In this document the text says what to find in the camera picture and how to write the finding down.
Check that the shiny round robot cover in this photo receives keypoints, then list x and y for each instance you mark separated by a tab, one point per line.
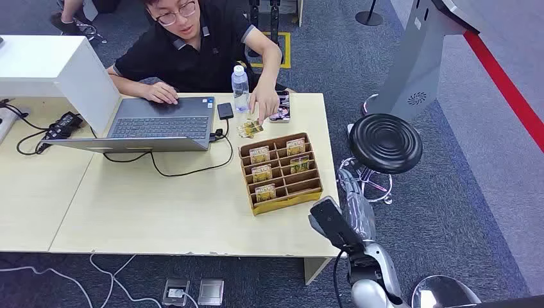
442	293

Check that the person's left hand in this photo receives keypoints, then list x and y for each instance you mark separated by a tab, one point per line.
264	100

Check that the grey kiosk stand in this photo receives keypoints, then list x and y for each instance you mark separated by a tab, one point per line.
412	63

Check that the small black external drive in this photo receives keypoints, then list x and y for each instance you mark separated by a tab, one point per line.
225	111

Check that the person in background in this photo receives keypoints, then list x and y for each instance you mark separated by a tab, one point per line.
70	15

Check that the person's right hand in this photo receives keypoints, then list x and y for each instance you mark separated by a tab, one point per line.
161	92

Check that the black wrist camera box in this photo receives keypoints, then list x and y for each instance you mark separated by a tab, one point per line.
338	223

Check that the person's right forearm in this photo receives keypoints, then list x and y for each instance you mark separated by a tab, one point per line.
127	83

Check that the wooden card holder box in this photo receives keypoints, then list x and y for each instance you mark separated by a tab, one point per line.
282	183

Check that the smartphone with patterned case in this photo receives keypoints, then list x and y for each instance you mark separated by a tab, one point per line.
282	108

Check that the chrome stool base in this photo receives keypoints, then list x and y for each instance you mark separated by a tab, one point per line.
374	187

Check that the chrome chair base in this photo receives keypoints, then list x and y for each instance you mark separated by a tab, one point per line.
91	32

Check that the white box stand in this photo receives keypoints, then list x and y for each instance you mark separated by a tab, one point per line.
51	63

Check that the clear plastic water bottle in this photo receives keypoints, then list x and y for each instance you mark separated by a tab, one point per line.
240	91

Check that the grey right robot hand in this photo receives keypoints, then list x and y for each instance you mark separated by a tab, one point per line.
359	208

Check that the person's glasses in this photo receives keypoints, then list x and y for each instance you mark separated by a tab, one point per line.
176	14

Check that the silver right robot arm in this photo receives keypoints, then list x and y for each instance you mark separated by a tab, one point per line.
378	272

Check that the grey laptop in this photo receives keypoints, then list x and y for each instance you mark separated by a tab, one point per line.
161	125

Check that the pale wooden desk leg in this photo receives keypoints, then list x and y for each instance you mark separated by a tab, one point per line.
315	270

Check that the floor socket with plug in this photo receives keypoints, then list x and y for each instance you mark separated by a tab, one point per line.
175	292

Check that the black power adapter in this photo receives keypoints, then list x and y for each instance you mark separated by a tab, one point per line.
63	125

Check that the white power strip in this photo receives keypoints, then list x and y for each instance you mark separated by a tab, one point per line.
6	123

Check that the black stanchion base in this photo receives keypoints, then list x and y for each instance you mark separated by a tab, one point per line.
369	18

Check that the black round stool seat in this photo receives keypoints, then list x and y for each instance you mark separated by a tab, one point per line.
384	142

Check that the black tripod legs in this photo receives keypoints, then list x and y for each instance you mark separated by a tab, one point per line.
274	21

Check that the person's left forearm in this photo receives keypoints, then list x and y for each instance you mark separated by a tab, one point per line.
270	68

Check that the closed floor socket plate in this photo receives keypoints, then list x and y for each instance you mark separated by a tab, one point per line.
210	292

